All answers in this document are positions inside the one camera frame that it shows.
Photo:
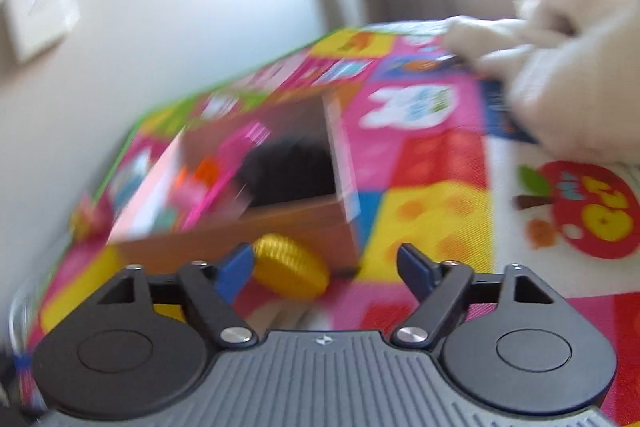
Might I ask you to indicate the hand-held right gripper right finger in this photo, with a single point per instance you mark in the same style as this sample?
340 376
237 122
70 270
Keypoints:
416 271

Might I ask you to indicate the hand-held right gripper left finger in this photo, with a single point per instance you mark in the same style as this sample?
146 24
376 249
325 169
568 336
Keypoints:
234 274

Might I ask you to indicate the yellow ribbed spool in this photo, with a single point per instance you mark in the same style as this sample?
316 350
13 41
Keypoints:
290 267

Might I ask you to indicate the cardboard box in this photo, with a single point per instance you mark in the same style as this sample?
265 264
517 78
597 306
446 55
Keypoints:
280 227

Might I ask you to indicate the pink toy packet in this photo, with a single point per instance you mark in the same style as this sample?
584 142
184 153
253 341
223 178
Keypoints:
220 187

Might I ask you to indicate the black pouch with tag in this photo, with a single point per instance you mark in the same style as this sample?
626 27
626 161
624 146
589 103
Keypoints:
290 174

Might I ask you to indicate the colourful printed play mat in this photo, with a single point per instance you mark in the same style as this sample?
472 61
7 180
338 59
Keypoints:
430 167

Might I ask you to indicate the light quilted bed cover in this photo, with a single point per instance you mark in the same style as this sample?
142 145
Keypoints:
415 27

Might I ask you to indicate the white fluffy blanket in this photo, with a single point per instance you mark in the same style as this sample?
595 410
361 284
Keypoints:
575 72

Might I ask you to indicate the white wall-mounted device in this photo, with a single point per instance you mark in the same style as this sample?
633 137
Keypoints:
40 9

